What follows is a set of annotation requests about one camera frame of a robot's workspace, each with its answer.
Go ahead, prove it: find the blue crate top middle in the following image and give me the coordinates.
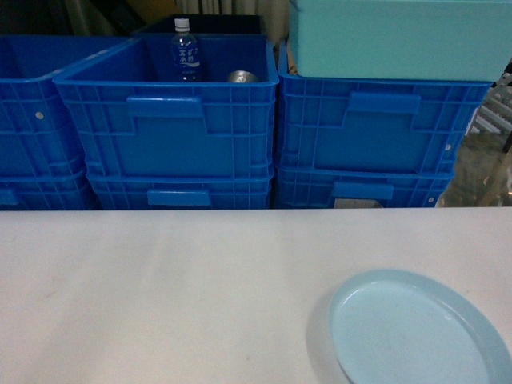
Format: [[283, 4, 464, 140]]
[[54, 35, 278, 178]]

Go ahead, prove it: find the extendable roller conveyor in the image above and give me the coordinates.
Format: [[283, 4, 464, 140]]
[[466, 61, 511, 154]]

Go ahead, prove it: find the blue crate bottom left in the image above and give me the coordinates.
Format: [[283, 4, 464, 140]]
[[1, 170, 102, 211]]

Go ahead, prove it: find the blue crate top right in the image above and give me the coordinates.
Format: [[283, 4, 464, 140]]
[[274, 42, 490, 174]]

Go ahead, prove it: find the blue crate bottom right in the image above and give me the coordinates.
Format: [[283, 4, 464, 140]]
[[275, 166, 454, 209]]

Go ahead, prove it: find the light blue round tray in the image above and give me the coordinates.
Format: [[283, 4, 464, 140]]
[[328, 270, 511, 383]]

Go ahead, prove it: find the clear water bottle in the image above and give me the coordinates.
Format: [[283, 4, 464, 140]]
[[171, 18, 202, 82]]

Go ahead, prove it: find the blue crate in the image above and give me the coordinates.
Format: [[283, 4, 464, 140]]
[[54, 35, 278, 178], [1, 34, 125, 178], [86, 166, 274, 210], [275, 166, 454, 209], [1, 170, 102, 211], [274, 42, 490, 174]]

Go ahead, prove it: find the silver metal can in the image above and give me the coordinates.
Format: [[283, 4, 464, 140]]
[[227, 70, 259, 83]]

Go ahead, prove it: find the teal plastic bin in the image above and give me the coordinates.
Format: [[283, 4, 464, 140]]
[[289, 1, 511, 82]]

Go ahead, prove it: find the blue crate bottom middle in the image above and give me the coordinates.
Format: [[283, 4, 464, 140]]
[[86, 166, 274, 210]]

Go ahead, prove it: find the blue crate top left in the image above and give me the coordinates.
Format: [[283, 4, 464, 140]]
[[1, 34, 125, 178]]

